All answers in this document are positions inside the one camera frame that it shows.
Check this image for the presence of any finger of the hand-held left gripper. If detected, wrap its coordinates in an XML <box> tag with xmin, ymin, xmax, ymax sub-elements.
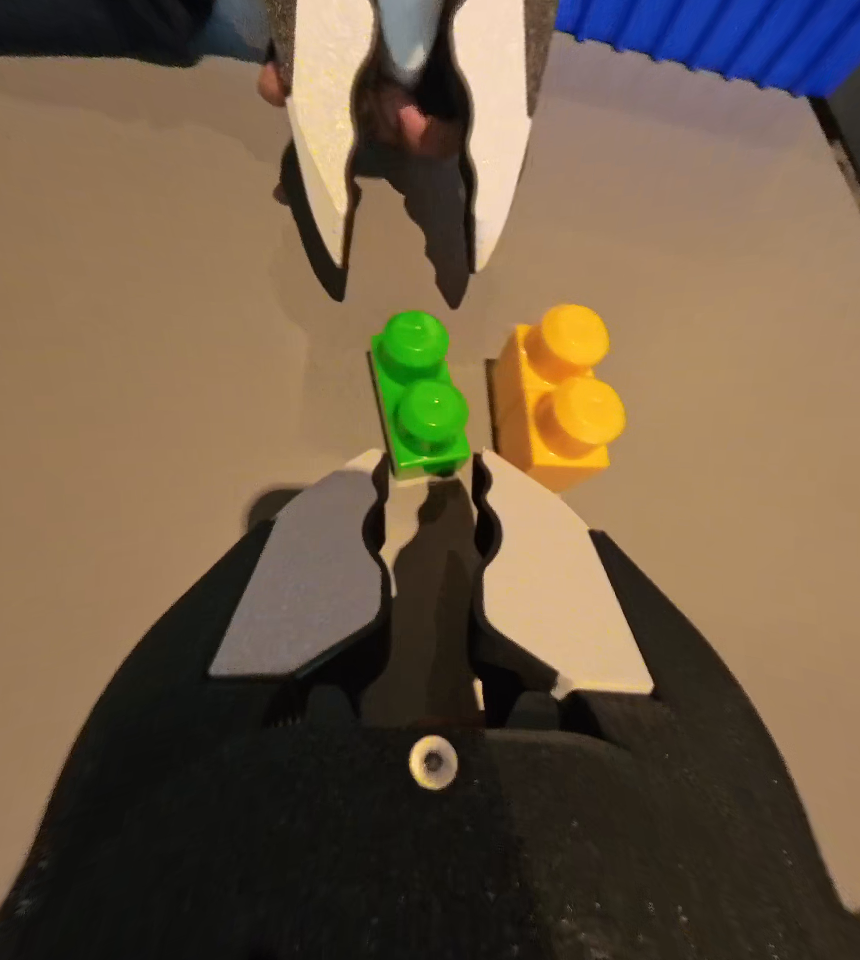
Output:
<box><xmin>285</xmin><ymin>0</ymin><xmax>449</xmax><ymax>270</ymax></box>
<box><xmin>452</xmin><ymin>0</ymin><xmax>537</xmax><ymax>275</ymax></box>

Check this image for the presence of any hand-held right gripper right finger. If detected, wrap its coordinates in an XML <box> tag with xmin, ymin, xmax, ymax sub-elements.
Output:
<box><xmin>471</xmin><ymin>450</ymin><xmax>656</xmax><ymax>699</ymax></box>

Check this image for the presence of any blue ribbed plastic bin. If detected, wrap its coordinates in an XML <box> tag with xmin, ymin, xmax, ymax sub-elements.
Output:
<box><xmin>553</xmin><ymin>0</ymin><xmax>860</xmax><ymax>99</ymax></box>

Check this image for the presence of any green two-stud block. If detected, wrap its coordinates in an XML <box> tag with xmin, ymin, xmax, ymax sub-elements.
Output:
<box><xmin>368</xmin><ymin>309</ymin><xmax>472</xmax><ymax>479</ymax></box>

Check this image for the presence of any person's left hand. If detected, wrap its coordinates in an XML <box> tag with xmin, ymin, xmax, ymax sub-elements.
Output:
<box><xmin>358</xmin><ymin>71</ymin><xmax>468</xmax><ymax>160</ymax></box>

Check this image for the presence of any person's left forearm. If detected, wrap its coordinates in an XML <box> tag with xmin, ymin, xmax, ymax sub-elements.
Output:
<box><xmin>0</xmin><ymin>0</ymin><xmax>273</xmax><ymax>69</ymax></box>

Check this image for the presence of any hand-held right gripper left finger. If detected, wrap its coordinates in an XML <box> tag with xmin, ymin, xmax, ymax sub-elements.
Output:
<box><xmin>208</xmin><ymin>448</ymin><xmax>393</xmax><ymax>680</ymax></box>

